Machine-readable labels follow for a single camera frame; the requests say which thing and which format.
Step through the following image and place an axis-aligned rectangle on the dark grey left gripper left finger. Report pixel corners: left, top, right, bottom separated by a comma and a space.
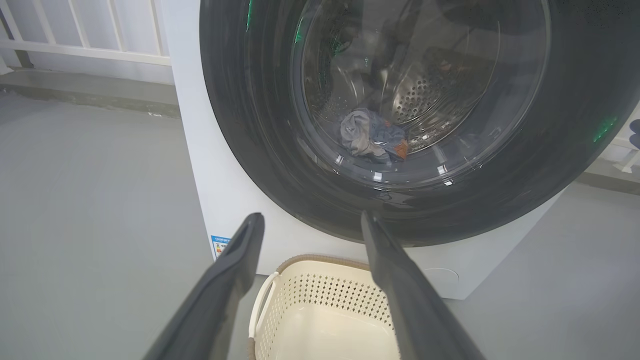
142, 212, 266, 360

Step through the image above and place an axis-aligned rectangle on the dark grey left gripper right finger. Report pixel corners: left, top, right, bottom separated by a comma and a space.
361, 210, 486, 360

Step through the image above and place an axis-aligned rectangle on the blue garment with dog print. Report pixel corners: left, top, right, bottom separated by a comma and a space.
371, 120, 410, 163

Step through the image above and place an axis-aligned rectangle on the blue garment with orange print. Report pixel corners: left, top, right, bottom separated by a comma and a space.
340, 107, 387, 159

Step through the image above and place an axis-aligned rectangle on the white front-load washing machine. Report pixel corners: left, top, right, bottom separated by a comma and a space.
160, 0, 571, 301

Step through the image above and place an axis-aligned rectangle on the dark washing machine drum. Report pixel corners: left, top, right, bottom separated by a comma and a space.
300, 0, 551, 177

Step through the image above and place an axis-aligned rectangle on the round white filter cover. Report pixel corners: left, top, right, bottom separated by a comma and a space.
424, 267, 460, 287

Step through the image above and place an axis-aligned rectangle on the blue energy label sticker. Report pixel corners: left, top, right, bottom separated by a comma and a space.
210, 235, 232, 260

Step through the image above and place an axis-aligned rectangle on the cream perforated laundry basket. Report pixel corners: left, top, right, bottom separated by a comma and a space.
248, 254, 402, 360

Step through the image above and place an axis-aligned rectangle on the white metal railing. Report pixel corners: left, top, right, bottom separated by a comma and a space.
0, 0, 173, 68

